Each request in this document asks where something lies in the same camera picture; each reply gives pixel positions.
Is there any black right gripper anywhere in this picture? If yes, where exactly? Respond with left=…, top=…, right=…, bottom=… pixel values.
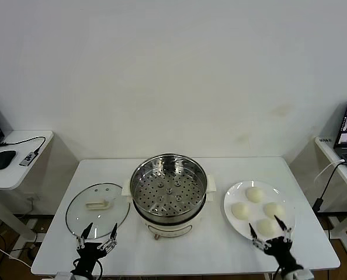
left=248, top=214, right=305, bottom=273

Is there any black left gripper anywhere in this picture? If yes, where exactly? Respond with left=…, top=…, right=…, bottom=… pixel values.
left=71, top=222, right=118, bottom=275

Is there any white steamed baozi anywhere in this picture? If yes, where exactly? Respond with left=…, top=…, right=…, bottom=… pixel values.
left=263, top=202, right=286, bottom=219
left=256, top=218, right=279, bottom=236
left=245, top=186, right=265, bottom=203
left=230, top=202, right=250, bottom=220

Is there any glass lid with cream handle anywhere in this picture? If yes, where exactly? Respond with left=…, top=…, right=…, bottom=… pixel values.
left=65, top=183, right=131, bottom=240

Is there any perforated steel steamer basket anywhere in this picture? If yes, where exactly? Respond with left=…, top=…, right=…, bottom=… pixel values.
left=130, top=153, right=209, bottom=219

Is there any white round plate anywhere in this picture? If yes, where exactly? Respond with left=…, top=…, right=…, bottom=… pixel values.
left=223, top=180, right=296, bottom=245

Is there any white power socket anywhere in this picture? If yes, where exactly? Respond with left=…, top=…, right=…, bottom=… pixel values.
left=26, top=194, right=43, bottom=207

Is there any white side table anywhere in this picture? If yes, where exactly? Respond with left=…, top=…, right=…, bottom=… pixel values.
left=0, top=129, right=54, bottom=260
left=315, top=134, right=347, bottom=257

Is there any grey usb hub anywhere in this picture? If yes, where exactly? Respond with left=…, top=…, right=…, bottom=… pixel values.
left=19, top=151, right=36, bottom=167

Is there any black computer mouse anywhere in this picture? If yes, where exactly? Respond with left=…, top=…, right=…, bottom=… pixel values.
left=0, top=150, right=17, bottom=170

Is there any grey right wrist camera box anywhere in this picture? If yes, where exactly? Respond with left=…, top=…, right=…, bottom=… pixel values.
left=292, top=267, right=313, bottom=280

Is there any black cable with power adapter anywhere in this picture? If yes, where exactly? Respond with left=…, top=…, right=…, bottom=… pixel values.
left=313, top=162, right=347, bottom=214

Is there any white laptop cable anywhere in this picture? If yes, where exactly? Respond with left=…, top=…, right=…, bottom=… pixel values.
left=313, top=159, right=346, bottom=183

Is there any black usb hub cable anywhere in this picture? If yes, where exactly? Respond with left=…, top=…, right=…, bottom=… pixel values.
left=0, top=135, right=47, bottom=155

